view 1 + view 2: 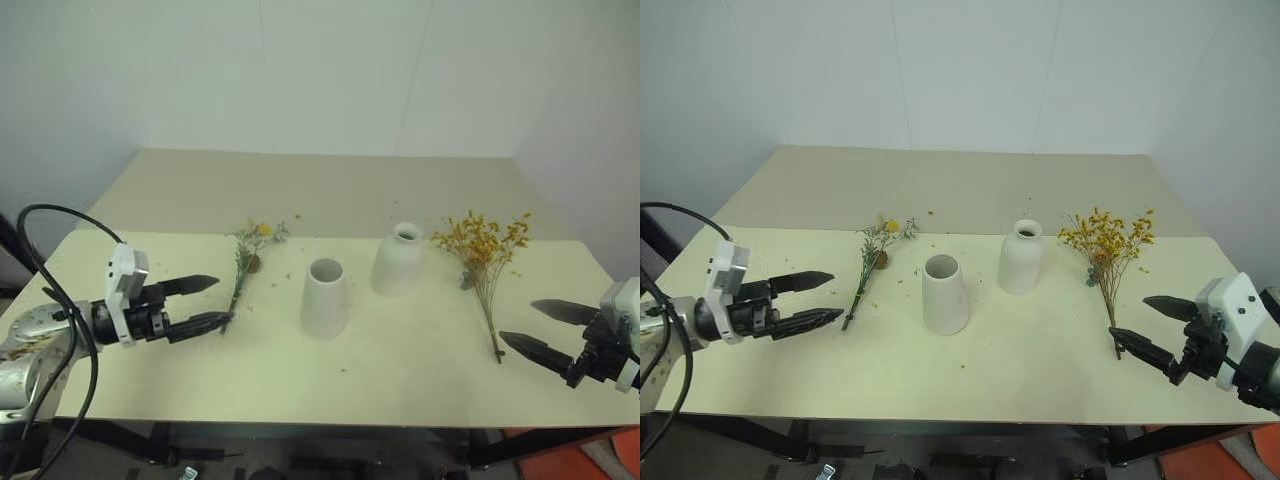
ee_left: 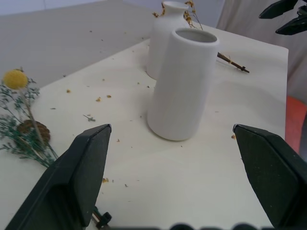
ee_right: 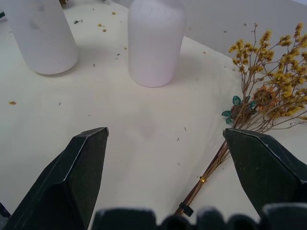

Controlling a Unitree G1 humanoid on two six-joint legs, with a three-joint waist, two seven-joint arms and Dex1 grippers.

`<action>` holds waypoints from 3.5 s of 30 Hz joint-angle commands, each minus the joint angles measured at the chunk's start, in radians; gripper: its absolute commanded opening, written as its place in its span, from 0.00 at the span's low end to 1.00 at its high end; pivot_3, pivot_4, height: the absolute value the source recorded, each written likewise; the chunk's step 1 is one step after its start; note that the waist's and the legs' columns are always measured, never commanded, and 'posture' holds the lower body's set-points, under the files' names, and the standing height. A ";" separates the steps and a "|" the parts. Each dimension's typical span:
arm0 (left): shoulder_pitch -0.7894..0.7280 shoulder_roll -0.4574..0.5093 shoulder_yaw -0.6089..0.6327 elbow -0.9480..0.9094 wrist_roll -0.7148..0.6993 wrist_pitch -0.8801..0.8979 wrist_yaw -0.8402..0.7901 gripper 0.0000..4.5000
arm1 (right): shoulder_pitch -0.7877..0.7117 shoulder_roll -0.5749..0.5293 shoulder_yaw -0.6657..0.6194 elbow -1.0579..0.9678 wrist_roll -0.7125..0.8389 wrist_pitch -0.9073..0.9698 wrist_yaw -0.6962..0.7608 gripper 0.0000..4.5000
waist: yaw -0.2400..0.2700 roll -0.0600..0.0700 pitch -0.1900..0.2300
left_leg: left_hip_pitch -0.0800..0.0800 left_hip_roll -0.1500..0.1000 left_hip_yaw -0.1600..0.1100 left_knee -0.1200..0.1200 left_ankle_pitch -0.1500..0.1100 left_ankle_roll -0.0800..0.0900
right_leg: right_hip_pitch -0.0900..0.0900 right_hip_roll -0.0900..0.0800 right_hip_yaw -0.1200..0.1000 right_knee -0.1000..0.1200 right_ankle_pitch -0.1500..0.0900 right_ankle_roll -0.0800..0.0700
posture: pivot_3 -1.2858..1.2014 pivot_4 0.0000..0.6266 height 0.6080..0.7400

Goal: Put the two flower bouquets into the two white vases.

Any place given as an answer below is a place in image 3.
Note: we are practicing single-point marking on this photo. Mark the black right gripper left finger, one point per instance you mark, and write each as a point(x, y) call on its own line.
point(72, 177)

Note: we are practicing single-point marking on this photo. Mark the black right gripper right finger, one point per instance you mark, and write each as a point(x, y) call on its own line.
point(261, 172)

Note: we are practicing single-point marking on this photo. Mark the yellow dried flower bouquet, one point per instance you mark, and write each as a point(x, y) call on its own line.
point(268, 79)

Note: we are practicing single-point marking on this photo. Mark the white cylindrical vase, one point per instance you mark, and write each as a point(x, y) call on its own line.
point(154, 43)
point(42, 36)

